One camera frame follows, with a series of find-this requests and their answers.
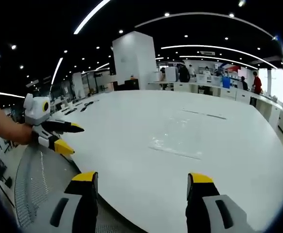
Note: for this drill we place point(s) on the ceiling air vent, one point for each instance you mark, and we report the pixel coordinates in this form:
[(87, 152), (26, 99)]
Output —
[(207, 52)]

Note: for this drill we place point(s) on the person's left hand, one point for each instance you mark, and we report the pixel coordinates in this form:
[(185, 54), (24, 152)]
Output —
[(24, 134)]

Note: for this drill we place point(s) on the blue box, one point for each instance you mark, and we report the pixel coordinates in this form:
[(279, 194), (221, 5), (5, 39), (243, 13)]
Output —
[(225, 82)]

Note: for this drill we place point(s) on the black cabinet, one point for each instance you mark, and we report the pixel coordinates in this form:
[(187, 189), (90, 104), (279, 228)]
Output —
[(131, 84)]

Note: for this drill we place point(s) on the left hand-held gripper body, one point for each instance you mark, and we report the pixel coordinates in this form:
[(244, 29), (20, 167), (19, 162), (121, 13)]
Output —
[(37, 109)]

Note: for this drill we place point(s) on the long white counter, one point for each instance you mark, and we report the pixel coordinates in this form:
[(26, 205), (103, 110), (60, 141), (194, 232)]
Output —
[(229, 91)]

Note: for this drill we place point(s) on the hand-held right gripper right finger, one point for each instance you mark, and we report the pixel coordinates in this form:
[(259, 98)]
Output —
[(209, 206)]

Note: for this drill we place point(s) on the clear food packaging bag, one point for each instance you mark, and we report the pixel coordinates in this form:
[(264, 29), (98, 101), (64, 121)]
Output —
[(178, 142)]

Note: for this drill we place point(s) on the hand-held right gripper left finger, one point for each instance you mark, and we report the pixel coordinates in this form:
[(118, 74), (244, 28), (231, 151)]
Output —
[(79, 208)]

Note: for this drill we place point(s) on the black flat device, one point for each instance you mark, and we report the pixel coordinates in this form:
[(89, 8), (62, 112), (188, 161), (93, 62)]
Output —
[(71, 111), (88, 104)]

